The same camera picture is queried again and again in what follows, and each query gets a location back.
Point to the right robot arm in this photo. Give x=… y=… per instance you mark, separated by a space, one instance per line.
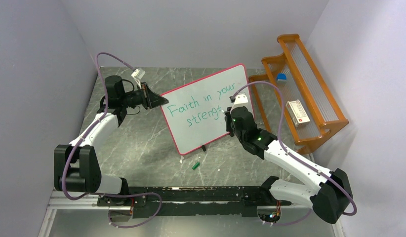
x=327 y=193

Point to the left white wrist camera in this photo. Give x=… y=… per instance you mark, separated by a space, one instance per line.
x=137 y=75

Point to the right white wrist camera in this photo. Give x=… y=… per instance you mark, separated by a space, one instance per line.
x=240 y=100

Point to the orange wooden tiered rack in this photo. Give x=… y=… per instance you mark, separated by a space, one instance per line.
x=304 y=83

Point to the white red box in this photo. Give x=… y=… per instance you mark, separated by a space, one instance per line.
x=297 y=113

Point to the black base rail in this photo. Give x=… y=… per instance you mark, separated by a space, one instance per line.
x=245 y=201

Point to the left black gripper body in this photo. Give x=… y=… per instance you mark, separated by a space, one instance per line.
x=141 y=98

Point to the blue eraser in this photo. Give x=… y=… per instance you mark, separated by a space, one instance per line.
x=281 y=77

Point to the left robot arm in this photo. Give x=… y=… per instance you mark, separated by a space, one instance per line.
x=76 y=167

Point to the green marker cap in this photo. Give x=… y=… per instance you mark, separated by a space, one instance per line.
x=196 y=165

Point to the pink-framed whiteboard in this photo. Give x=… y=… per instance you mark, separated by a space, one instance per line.
x=193 y=114

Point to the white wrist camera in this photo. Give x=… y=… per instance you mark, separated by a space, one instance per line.
x=240 y=100
x=137 y=75

